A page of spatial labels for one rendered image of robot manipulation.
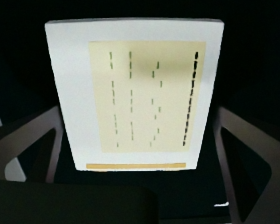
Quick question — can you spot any grey boxy benchtop instrument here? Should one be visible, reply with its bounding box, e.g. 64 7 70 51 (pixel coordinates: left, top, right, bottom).
0 0 280 224

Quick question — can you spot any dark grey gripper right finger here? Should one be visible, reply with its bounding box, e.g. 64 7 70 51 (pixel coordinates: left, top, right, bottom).
212 103 280 224

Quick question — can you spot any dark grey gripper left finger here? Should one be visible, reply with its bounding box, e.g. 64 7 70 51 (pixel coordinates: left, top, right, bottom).
0 103 65 183

